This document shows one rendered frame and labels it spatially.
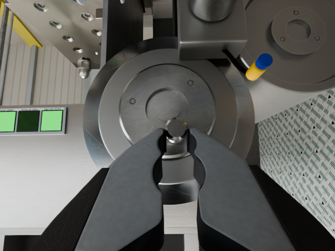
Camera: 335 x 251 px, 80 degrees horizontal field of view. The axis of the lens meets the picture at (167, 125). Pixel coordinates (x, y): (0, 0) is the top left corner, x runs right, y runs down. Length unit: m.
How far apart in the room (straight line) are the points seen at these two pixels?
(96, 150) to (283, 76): 0.17
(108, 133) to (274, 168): 0.30
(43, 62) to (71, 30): 2.22
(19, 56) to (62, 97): 0.66
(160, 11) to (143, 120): 0.48
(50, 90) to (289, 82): 2.45
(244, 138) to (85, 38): 0.40
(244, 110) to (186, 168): 0.07
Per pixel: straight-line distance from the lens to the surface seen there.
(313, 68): 0.23
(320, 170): 0.30
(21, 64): 2.78
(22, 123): 0.62
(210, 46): 0.17
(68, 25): 0.47
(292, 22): 0.24
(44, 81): 2.60
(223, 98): 0.17
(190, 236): 0.53
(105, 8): 0.24
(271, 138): 0.40
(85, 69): 0.58
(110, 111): 0.17
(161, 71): 0.16
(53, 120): 0.58
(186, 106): 0.16
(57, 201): 0.58
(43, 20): 0.48
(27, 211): 0.62
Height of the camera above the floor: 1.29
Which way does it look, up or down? 10 degrees down
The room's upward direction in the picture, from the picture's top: 179 degrees clockwise
